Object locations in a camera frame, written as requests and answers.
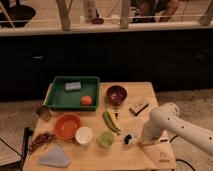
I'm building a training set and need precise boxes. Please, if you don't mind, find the grey sponge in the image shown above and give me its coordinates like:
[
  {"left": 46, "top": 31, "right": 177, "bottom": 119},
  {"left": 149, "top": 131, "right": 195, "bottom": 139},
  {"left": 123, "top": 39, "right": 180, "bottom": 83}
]
[{"left": 65, "top": 82, "right": 81, "bottom": 91}]

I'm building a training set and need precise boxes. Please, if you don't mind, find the yellow corn toy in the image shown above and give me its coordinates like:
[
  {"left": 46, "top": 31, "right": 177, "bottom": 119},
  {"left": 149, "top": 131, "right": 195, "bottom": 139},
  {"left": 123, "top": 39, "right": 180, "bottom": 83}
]
[{"left": 107, "top": 108, "right": 120, "bottom": 130}]

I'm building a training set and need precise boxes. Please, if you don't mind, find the black floor cable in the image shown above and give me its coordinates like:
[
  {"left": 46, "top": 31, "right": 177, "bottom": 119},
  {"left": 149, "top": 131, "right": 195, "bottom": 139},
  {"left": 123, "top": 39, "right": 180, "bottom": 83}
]
[{"left": 169, "top": 134, "right": 197, "bottom": 171}]

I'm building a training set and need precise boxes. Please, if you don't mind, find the orange tomato toy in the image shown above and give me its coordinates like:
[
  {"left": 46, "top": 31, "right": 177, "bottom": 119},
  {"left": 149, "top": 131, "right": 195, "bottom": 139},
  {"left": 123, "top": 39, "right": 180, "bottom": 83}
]
[{"left": 80, "top": 96, "right": 92, "bottom": 106}]

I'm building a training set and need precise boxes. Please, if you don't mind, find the white small bowl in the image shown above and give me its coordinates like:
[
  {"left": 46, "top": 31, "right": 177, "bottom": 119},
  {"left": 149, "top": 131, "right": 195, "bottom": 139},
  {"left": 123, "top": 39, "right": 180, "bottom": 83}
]
[{"left": 75, "top": 126, "right": 93, "bottom": 145}]

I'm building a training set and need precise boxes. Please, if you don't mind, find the green cup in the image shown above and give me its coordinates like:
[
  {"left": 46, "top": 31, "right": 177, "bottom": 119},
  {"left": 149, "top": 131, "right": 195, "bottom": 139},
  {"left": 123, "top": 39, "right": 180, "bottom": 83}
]
[{"left": 97, "top": 131, "right": 114, "bottom": 148}]

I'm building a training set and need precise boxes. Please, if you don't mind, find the metal cup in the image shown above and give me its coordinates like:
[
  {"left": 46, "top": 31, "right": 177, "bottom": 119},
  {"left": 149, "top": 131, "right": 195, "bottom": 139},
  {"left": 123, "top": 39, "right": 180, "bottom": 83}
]
[{"left": 36, "top": 105, "right": 51, "bottom": 122}]

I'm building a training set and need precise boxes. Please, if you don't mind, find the green plastic tray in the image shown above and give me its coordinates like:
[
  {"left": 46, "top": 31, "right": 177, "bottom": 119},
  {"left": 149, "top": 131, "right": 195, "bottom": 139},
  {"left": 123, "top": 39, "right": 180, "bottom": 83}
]
[{"left": 45, "top": 76, "right": 99, "bottom": 111}]

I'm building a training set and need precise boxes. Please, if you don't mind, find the red bowl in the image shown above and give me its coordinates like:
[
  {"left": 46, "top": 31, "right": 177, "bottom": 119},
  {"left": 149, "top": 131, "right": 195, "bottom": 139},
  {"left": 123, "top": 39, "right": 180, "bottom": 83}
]
[{"left": 53, "top": 113, "right": 82, "bottom": 140}]

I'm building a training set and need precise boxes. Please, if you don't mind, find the black wok pan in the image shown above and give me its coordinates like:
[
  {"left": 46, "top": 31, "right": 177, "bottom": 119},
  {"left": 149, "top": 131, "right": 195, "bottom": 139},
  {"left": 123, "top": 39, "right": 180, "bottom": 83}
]
[{"left": 0, "top": 5, "right": 36, "bottom": 28}]

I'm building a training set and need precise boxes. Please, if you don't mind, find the seated person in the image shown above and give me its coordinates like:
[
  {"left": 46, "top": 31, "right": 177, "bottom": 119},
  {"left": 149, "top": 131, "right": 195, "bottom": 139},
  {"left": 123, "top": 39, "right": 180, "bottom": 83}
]
[{"left": 130, "top": 0, "right": 179, "bottom": 23}]

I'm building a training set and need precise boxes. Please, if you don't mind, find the white dish brush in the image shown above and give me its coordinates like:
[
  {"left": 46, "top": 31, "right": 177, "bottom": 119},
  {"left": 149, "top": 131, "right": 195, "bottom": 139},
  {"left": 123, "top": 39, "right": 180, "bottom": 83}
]
[{"left": 123, "top": 133, "right": 167, "bottom": 146}]

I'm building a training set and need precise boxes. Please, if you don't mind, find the red grape bunch toy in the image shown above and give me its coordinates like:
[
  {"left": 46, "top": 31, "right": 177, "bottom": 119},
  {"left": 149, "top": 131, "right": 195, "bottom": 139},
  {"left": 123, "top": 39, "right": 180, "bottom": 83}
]
[{"left": 28, "top": 132, "right": 54, "bottom": 154}]

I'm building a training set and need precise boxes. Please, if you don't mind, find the dark purple bowl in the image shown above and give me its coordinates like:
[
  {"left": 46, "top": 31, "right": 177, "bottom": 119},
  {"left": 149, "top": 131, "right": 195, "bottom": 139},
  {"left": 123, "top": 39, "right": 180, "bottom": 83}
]
[{"left": 105, "top": 85, "right": 127, "bottom": 106}]

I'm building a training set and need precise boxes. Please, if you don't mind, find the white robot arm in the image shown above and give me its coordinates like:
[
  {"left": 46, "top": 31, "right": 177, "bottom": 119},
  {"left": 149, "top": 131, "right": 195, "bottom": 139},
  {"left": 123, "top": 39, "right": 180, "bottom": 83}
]
[{"left": 141, "top": 103, "right": 213, "bottom": 156}]

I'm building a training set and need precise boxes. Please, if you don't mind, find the wooden block brush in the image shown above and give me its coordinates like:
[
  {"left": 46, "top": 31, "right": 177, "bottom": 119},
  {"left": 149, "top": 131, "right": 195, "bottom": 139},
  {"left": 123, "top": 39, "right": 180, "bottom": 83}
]
[{"left": 129, "top": 100, "right": 149, "bottom": 116}]

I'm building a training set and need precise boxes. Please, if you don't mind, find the light blue cloth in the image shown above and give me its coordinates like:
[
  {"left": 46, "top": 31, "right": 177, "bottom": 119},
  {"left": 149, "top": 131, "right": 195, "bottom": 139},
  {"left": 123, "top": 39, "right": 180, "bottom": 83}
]
[{"left": 38, "top": 144, "right": 70, "bottom": 168}]

